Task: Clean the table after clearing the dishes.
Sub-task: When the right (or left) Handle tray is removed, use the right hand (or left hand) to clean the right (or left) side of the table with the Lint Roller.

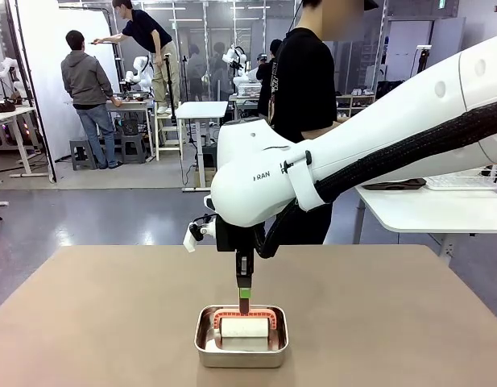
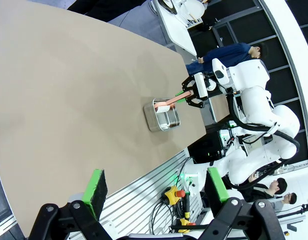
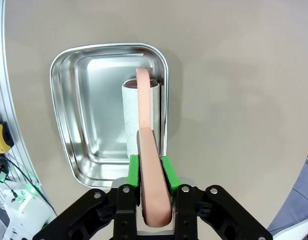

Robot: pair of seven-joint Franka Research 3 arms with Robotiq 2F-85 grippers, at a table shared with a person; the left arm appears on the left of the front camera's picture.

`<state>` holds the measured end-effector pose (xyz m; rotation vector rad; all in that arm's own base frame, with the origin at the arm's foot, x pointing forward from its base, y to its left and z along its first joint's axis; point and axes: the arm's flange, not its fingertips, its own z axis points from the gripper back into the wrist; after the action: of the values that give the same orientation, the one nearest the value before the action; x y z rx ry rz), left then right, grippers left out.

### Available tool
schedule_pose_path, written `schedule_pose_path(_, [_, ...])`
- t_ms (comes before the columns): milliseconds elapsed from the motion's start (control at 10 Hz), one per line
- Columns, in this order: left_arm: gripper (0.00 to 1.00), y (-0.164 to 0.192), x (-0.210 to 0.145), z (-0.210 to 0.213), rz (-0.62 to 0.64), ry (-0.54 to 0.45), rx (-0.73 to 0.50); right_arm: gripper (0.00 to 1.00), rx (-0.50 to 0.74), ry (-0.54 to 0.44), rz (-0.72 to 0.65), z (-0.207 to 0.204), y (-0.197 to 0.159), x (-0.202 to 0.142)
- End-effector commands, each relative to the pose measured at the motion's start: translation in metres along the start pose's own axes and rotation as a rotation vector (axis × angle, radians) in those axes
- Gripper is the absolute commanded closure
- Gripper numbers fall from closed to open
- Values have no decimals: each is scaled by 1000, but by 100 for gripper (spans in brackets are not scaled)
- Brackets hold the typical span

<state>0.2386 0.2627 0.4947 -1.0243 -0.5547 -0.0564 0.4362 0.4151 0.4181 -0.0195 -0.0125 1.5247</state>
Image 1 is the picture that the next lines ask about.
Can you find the white step stool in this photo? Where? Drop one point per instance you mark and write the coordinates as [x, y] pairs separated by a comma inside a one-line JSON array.
[[167, 117]]

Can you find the black tripod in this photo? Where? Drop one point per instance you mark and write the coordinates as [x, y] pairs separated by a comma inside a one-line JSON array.
[[171, 88], [185, 80]]

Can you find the black bag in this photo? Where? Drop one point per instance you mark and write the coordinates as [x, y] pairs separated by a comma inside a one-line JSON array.
[[389, 86]]

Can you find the black light stand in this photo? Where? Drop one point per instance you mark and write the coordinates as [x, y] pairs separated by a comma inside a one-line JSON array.
[[423, 56]]

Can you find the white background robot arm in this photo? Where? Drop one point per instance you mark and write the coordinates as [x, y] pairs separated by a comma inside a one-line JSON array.
[[6, 64]]

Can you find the white standing desk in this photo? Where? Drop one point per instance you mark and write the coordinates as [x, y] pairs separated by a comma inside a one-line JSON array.
[[200, 109]]

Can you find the person in black shirt khaki pants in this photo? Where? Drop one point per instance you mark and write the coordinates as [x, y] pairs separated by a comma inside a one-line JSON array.
[[266, 80]]

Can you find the person behind glass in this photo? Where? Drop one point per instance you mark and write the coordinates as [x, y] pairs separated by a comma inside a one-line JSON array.
[[197, 68], [218, 64]]

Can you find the black slanted frame pole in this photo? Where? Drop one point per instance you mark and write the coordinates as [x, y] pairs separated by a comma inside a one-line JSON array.
[[34, 102]]

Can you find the white background work table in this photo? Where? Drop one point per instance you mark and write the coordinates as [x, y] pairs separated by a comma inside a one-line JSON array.
[[133, 105]]

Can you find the person in black t-shirt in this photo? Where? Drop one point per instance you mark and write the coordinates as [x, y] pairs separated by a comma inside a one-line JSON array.
[[304, 80]]

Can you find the person in grey hoodie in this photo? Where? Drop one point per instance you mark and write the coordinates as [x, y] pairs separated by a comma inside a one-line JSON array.
[[85, 80]]

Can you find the rectangular metal pan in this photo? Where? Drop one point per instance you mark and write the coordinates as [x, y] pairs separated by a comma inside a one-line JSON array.
[[240, 359]]

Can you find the black mesh bin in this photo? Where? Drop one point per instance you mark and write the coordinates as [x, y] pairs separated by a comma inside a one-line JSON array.
[[129, 127]]

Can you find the white backdrop screen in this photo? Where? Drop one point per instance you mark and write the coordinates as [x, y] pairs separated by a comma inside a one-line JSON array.
[[42, 80]]

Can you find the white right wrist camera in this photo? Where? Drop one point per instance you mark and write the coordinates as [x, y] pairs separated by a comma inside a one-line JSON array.
[[189, 242]]

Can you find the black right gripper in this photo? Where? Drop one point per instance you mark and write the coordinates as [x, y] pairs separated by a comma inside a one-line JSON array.
[[236, 238]]

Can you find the cardboard box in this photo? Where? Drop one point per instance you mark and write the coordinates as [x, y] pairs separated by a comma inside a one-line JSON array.
[[203, 177]]

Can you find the white side table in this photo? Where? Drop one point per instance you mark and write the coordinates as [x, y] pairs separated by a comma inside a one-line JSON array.
[[433, 213]]

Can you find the background table with clear box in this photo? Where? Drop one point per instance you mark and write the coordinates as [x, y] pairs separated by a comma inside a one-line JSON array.
[[244, 98]]

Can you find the grey door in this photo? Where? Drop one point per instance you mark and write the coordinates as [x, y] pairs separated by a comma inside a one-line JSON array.
[[445, 36]]

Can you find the dark brown serving tray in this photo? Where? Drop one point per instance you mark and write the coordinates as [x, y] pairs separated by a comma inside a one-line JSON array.
[[397, 184]]

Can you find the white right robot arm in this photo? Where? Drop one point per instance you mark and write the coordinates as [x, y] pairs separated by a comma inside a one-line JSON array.
[[393, 121]]

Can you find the person in navy shirt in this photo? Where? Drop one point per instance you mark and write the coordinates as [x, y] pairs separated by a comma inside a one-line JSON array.
[[145, 28]]

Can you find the grey plastic stool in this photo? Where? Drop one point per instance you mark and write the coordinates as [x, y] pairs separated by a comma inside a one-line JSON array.
[[81, 153], [133, 149]]

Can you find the wooden shoe rack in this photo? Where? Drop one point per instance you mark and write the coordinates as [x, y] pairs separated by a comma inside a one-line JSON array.
[[359, 101]]

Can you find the white desk with white legs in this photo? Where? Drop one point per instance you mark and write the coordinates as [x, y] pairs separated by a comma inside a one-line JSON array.
[[10, 113]]

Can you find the dark brown object on desk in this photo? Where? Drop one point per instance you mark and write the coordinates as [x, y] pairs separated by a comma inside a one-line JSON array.
[[6, 107]]

